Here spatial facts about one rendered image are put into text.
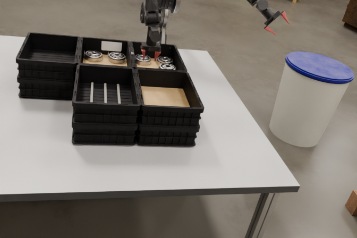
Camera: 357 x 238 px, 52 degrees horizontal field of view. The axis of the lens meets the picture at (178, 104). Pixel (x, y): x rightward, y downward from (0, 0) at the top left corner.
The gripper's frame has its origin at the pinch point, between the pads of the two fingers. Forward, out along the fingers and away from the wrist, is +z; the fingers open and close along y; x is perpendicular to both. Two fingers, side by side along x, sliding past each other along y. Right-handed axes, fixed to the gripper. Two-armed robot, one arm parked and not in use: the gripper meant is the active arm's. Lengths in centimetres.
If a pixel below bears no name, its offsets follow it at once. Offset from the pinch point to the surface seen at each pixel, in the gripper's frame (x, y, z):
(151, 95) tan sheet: -21.5, -0.4, 11.3
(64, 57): 20, -47, 11
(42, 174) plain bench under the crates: -69, -49, 23
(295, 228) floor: -43, 103, 95
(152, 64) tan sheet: 19.0, 5.7, 11.6
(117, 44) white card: 29.1, -16.2, 4.2
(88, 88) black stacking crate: -16.6, -32.8, 11.0
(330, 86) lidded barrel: 43, 156, 32
